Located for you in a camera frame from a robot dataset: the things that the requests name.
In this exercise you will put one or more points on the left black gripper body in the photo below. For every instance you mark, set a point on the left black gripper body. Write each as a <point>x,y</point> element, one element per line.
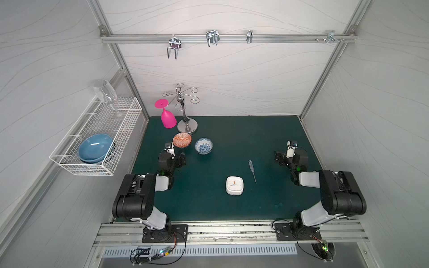
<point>181,159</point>

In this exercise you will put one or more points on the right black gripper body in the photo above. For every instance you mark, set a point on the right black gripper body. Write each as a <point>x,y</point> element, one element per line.
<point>280,157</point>

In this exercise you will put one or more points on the clear handle screwdriver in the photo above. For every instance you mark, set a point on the clear handle screwdriver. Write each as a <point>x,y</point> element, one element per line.
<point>251,166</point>

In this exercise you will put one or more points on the white alarm clock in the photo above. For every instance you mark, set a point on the white alarm clock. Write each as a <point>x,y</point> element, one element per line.
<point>234,185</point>

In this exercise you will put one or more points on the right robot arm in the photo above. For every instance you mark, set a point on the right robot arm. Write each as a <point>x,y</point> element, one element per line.
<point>340,195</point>

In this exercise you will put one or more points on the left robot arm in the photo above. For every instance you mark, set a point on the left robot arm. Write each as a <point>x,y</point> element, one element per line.
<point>134,201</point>

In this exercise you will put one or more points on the red patterned bowl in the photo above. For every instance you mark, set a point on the red patterned bowl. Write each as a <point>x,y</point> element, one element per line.
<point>182,140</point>

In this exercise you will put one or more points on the blue white patterned bowl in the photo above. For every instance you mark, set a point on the blue white patterned bowl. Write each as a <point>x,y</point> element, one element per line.
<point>203,146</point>

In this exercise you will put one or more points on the silver cup holder stand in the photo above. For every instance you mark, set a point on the silver cup holder stand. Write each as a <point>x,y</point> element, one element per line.
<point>186,124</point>

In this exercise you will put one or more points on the pink plastic goblet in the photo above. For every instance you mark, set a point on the pink plastic goblet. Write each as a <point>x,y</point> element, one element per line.
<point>167,117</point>

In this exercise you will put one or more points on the green table mat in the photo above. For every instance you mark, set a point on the green table mat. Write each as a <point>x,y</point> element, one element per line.
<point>199,193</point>

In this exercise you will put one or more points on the blue plate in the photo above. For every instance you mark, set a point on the blue plate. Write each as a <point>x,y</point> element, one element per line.
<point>95,148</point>

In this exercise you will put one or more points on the ventilation grille strip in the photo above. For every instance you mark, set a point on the ventilation grille strip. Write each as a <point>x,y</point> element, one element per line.
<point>205,250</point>

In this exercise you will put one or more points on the clear wine glass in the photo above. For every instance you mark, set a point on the clear wine glass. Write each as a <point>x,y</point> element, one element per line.
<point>107,95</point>

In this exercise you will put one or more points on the metal double hook left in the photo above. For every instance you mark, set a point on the metal double hook left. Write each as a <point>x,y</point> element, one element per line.
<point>174,46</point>

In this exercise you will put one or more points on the metal double hook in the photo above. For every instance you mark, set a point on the metal double hook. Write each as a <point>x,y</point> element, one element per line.
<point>212,37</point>
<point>174,46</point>

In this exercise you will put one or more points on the metal hook right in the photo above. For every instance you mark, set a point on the metal hook right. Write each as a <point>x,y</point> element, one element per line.
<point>330,38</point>

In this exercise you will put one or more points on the small metal hook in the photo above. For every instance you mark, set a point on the small metal hook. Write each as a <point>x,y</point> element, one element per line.
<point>249,37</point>

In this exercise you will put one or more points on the metal double hook middle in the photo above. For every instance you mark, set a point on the metal double hook middle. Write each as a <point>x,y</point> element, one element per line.
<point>212,37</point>

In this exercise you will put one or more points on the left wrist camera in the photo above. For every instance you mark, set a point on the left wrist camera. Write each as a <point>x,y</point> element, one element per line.
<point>169,148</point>

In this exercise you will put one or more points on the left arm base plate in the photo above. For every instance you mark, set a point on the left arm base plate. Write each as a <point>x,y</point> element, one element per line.
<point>174,233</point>

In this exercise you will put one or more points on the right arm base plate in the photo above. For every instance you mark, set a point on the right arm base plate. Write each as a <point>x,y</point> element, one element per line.
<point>286,231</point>

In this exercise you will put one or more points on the white wire basket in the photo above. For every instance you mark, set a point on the white wire basket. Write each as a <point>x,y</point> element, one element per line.
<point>98,118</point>

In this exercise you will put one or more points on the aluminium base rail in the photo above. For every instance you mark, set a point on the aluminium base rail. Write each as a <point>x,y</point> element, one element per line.
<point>227,232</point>

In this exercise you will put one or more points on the aluminium top rail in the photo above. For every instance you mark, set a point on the aluminium top rail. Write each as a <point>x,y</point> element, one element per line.
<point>258,38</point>

